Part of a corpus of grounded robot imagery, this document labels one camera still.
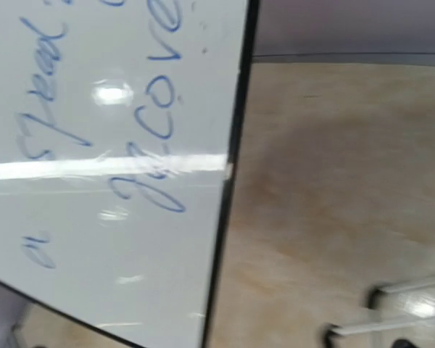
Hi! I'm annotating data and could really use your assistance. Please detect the white whiteboard black frame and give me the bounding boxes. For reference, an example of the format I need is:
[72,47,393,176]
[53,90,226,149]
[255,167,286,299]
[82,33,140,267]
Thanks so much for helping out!
[0,1,259,347]

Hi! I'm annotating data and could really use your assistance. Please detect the black wire easel stand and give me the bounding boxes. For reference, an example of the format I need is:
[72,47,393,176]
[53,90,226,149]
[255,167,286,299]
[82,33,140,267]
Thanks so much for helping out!
[319,274,435,347]

